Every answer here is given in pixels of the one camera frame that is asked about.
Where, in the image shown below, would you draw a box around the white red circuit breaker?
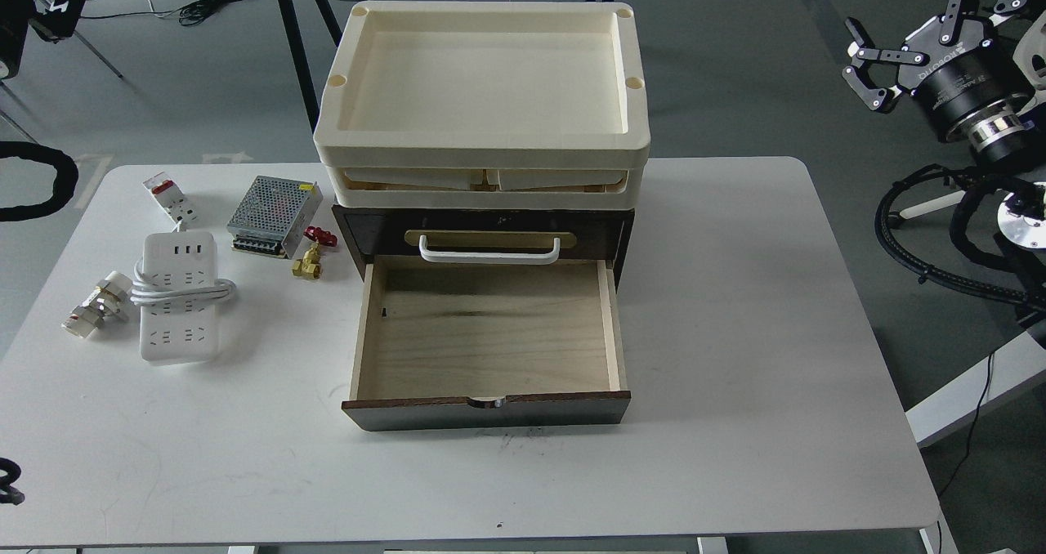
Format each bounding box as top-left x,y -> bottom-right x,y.
143,172 -> 199,227

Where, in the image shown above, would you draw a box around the white drawer handle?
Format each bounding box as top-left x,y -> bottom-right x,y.
418,235 -> 561,266

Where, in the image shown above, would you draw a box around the black stand legs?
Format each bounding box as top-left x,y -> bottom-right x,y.
270,0 -> 344,134

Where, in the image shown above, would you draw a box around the cream plastic tray stack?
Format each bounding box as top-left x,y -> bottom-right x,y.
314,2 -> 650,210

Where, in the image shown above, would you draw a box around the black corrugated cable conduit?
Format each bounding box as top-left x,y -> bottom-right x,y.
874,164 -> 1046,314

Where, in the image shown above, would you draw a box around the metal mesh power supply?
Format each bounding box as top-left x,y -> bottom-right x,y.
226,176 -> 324,257

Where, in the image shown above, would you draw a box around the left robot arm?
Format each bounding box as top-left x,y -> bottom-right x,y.
1,0 -> 86,78

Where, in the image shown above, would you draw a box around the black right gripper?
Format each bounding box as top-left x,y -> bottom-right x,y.
843,0 -> 1034,143

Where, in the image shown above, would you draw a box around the white power strip with cable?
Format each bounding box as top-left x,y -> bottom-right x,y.
131,230 -> 235,365

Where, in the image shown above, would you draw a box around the white plastic pipe fitting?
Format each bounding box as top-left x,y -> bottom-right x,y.
62,271 -> 133,338

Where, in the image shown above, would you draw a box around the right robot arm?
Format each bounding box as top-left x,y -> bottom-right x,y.
842,0 -> 1044,175

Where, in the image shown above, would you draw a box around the open wooden drawer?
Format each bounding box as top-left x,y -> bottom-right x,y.
342,257 -> 631,431

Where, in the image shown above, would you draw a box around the brass valve red handle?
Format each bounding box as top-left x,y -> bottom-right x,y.
291,226 -> 337,281

